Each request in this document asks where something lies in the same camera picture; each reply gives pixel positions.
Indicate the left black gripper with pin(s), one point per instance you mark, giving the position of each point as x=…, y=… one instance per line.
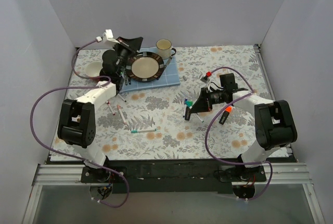
x=127, y=47

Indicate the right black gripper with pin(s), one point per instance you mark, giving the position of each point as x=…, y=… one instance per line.
x=204, y=100

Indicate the orange black highlighter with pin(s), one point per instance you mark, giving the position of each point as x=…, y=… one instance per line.
x=225, y=115

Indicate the teal capped white pen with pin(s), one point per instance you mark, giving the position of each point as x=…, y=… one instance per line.
x=143, y=130

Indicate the red white pen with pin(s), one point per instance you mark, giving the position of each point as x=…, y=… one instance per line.
x=110, y=107

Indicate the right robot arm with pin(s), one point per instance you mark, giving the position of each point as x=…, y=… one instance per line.
x=274, y=124

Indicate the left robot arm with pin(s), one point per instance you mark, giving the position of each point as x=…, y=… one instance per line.
x=77, y=123

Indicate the blue capped white pen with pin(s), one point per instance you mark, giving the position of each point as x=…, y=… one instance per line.
x=185, y=107

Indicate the pink tipped pen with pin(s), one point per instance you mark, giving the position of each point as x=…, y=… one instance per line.
x=121, y=114

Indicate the floral tablecloth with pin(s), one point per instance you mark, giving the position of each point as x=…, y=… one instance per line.
x=162, y=108

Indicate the green capped black highlighter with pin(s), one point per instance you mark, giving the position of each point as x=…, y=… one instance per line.
x=189, y=105

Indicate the dark rimmed plate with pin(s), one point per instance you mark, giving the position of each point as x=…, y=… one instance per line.
x=145, y=67

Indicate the cream enamel mug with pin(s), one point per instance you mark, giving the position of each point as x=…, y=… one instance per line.
x=164, y=49

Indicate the metal spoon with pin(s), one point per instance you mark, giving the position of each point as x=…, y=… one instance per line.
x=127, y=79

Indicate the metal knife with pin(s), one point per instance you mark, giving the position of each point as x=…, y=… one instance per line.
x=169, y=60

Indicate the blue checkered cloth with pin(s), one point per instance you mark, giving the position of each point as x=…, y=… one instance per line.
x=170, y=77

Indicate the red bowl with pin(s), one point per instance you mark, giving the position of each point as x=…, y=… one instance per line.
x=93, y=69

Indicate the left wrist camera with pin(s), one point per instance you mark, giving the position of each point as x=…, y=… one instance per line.
x=107, y=38

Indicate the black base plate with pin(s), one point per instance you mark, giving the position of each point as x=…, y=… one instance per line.
x=175, y=175

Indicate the aluminium frame rail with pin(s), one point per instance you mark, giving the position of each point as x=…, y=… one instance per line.
x=63, y=174

